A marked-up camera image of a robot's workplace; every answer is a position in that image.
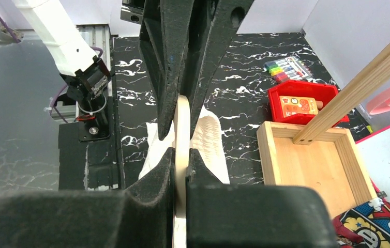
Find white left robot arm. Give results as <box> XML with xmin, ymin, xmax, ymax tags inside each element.
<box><xmin>14</xmin><ymin>1</ymin><xmax>252</xmax><ymax>140</ymax></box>

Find red plastic bin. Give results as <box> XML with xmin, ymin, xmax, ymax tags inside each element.
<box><xmin>267</xmin><ymin>80</ymin><xmax>338</xmax><ymax>125</ymax></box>

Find marker pen pack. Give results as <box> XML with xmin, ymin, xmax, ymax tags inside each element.
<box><xmin>264</xmin><ymin>56</ymin><xmax>313</xmax><ymax>83</ymax></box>

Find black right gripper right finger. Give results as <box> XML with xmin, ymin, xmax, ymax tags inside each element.
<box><xmin>186</xmin><ymin>149</ymin><xmax>338</xmax><ymax>247</ymax></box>

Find beige wooden hanger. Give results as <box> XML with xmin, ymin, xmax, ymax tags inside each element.
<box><xmin>172</xmin><ymin>95</ymin><xmax>191</xmax><ymax>248</ymax></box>

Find wooden clothes rack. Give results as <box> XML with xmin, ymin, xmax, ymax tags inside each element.
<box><xmin>257</xmin><ymin>43</ymin><xmax>390</xmax><ymax>218</ymax></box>

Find comic print shorts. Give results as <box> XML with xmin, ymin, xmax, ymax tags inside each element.
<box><xmin>332</xmin><ymin>198</ymin><xmax>390</xmax><ymax>247</ymax></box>

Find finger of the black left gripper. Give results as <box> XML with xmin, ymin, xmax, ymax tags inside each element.
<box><xmin>181</xmin><ymin>0</ymin><xmax>253</xmax><ymax>134</ymax></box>
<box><xmin>139</xmin><ymin>0</ymin><xmax>194</xmax><ymax>140</ymax></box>

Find white shorts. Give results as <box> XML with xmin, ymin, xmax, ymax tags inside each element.
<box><xmin>138</xmin><ymin>107</ymin><xmax>230</xmax><ymax>184</ymax></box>

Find orange card box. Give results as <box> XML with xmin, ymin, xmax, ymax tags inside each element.
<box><xmin>279</xmin><ymin>96</ymin><xmax>323</xmax><ymax>117</ymax></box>

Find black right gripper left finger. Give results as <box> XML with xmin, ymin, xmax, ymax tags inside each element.
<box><xmin>0</xmin><ymin>147</ymin><xmax>175</xmax><ymax>247</ymax></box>

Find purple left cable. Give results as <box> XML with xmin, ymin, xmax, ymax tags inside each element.
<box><xmin>0</xmin><ymin>0</ymin><xmax>104</xmax><ymax>124</ymax></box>

